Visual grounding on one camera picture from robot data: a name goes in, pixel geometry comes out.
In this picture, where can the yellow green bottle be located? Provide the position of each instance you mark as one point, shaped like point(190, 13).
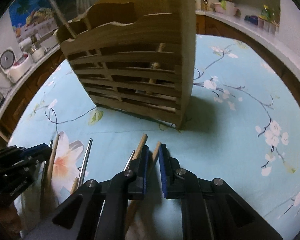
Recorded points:
point(267, 14)

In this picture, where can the floral light blue tablecloth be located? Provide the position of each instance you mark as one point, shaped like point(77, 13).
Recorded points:
point(242, 125)

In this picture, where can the person's left hand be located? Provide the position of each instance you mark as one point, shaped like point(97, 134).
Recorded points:
point(11, 221)

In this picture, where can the wooden utensil holder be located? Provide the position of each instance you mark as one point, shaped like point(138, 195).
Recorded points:
point(135, 55)

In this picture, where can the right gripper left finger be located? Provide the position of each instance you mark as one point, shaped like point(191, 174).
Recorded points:
point(96, 210)

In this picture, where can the tropical fruit poster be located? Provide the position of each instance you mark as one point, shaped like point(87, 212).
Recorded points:
point(31, 17)

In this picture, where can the pink green containers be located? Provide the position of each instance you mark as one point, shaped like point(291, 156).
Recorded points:
point(226, 7)

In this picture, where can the small white cooker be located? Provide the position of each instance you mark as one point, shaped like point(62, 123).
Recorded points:
point(37, 52)

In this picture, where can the wooden chopstick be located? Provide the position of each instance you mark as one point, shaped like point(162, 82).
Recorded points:
point(51, 163)
point(137, 195)
point(140, 147)

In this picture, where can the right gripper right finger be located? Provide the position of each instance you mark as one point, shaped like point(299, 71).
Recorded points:
point(210, 209)

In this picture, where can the long steel spoon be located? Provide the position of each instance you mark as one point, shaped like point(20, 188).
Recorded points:
point(45, 196)

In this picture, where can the white rice cooker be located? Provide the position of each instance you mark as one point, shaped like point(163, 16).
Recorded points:
point(15, 68)

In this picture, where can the steel chopstick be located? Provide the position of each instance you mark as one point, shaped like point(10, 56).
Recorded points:
point(84, 163)
point(126, 167)

